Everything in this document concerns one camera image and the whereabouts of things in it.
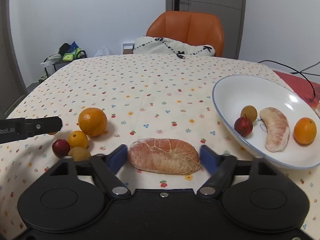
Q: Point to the green-brown fruit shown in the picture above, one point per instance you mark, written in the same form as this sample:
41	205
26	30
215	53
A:
249	112

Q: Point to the orange leather chair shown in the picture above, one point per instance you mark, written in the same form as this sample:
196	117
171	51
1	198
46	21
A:
193	28

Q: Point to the red crabapple with stem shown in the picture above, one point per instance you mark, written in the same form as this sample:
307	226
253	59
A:
244	126

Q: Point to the white black-patterned cushion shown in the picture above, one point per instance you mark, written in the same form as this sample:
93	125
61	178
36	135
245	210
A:
163	45

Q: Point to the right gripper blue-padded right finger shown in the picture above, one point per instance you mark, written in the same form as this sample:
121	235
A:
221	169

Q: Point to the brown-green kiwi fruit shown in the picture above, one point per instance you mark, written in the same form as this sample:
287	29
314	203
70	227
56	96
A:
79	154

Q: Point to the white plate blue rim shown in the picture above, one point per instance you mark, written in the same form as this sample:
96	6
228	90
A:
250	92

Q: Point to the black metal shelf rack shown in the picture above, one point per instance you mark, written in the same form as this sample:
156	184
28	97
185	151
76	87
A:
56	60

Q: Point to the white framed board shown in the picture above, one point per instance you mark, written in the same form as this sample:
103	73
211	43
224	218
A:
127	48

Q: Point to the grey door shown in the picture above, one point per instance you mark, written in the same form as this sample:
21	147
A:
231	14

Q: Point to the red orange cat tablecloth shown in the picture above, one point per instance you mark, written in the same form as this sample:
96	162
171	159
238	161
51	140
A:
310	94

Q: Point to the peeled pomelo segment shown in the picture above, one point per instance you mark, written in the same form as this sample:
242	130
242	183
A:
278	130
165	156

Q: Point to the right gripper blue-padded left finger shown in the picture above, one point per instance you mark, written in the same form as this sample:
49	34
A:
105	168

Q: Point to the large orange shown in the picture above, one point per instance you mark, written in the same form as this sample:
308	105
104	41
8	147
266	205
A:
305	131
92	121

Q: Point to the white plastic bag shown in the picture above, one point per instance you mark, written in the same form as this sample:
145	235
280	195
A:
103	51

